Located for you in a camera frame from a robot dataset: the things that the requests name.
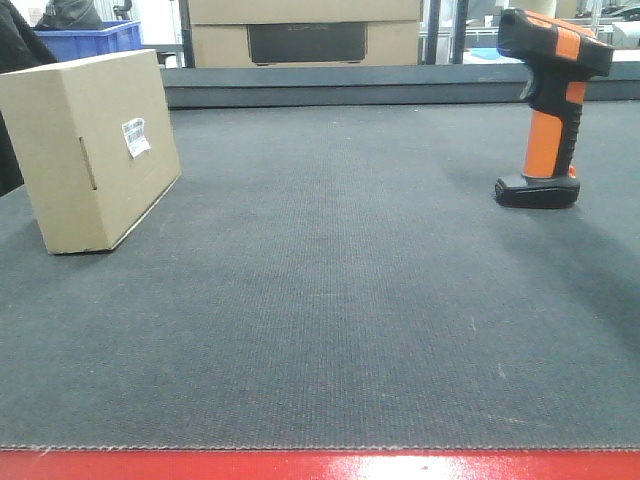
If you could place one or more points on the orange black barcode scanner gun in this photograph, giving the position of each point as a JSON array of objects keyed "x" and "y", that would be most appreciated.
[{"x": 562, "y": 58}]

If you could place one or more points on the white barcode label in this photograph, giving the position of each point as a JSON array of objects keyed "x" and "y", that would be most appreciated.
[{"x": 134, "y": 135}]

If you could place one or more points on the dark grey table mat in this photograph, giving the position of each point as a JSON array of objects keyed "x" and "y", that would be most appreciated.
[{"x": 339, "y": 277}]

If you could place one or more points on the raised grey conveyor ledge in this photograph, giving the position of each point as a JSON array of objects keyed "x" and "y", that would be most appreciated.
[{"x": 194, "y": 88}]

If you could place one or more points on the small brown cardboard package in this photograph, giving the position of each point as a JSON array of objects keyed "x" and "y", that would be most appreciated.
[{"x": 64, "y": 122}]

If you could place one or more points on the blue plastic bin background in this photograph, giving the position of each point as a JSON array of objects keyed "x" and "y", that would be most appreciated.
[{"x": 116, "y": 36}]

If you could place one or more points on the red metal table frame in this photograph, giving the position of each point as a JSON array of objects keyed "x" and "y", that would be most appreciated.
[{"x": 319, "y": 465}]

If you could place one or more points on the large cardboard box black print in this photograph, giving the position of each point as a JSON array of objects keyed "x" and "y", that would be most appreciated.
[{"x": 248, "y": 34}]

